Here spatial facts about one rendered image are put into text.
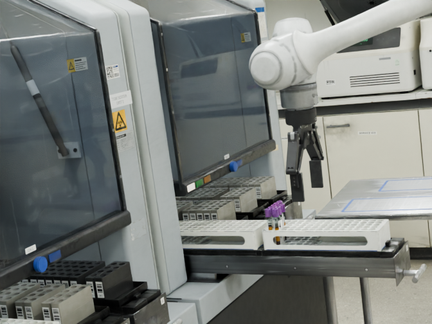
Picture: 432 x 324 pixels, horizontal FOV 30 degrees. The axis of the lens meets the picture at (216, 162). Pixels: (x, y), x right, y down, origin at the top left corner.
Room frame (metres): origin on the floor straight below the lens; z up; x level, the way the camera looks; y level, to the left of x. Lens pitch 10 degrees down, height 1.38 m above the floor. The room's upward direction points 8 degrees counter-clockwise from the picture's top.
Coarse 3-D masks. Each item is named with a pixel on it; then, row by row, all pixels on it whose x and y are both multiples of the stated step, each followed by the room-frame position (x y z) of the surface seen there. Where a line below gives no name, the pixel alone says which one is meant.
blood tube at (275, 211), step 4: (276, 208) 1.92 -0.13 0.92; (276, 212) 1.91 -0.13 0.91; (276, 216) 1.91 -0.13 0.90; (276, 220) 1.92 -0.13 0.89; (276, 224) 1.92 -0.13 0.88; (276, 228) 1.92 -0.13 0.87; (276, 236) 1.92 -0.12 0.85; (276, 240) 1.92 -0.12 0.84; (280, 240) 1.92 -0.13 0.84; (276, 244) 1.92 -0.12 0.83
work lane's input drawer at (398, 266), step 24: (192, 264) 2.01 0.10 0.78; (216, 264) 1.98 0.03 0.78; (240, 264) 1.95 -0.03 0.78; (264, 264) 1.92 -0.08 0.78; (288, 264) 1.89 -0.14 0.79; (312, 264) 1.86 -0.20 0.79; (336, 264) 1.83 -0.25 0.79; (360, 264) 1.80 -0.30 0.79; (384, 264) 1.77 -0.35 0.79; (408, 264) 1.87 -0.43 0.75
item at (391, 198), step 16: (352, 192) 2.41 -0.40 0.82; (368, 192) 2.38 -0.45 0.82; (384, 192) 2.35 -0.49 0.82; (400, 192) 2.32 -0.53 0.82; (416, 192) 2.30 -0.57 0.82; (336, 208) 2.23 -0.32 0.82; (352, 208) 2.21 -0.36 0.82; (368, 208) 2.19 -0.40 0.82; (384, 208) 2.16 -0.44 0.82; (400, 208) 2.14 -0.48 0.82; (416, 208) 2.12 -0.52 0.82; (368, 288) 2.57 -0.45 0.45; (368, 304) 2.56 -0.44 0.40; (336, 320) 2.18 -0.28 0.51; (368, 320) 2.56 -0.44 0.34
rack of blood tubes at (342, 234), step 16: (288, 224) 1.96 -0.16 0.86; (304, 224) 1.94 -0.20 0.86; (320, 224) 1.92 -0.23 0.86; (336, 224) 1.90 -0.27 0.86; (352, 224) 1.88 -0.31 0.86; (368, 224) 1.86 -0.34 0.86; (384, 224) 1.84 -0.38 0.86; (272, 240) 1.92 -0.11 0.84; (288, 240) 1.94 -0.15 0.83; (304, 240) 1.92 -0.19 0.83; (320, 240) 1.96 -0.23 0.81; (336, 240) 1.95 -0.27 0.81; (352, 240) 1.93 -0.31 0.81; (368, 240) 1.81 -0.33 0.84; (384, 240) 1.83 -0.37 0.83
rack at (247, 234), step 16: (192, 224) 2.09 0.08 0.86; (208, 224) 2.07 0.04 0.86; (224, 224) 2.05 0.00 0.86; (240, 224) 2.02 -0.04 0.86; (256, 224) 2.00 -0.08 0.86; (192, 240) 2.07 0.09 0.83; (208, 240) 2.10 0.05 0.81; (224, 240) 2.09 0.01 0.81; (240, 240) 2.07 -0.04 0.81; (256, 240) 1.95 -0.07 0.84
